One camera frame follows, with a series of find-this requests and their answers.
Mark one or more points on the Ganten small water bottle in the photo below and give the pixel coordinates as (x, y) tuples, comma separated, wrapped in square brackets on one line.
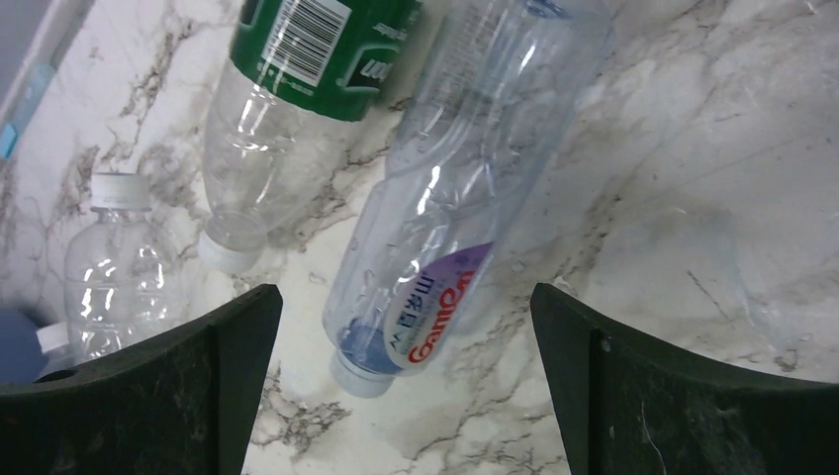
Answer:
[(494, 101)]

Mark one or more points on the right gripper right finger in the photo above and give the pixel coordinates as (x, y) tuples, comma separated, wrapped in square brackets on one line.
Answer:
[(627, 402)]

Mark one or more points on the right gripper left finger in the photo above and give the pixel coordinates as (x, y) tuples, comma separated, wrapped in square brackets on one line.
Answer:
[(181, 402)]

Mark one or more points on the dark green label bottle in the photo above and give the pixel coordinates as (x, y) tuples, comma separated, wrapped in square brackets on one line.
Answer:
[(300, 78)]

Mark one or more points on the blue plastic bin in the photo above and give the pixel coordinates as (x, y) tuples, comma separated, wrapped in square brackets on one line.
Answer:
[(22, 358)]

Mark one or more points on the clear bottle red cap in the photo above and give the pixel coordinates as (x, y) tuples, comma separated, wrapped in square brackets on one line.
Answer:
[(122, 277)]

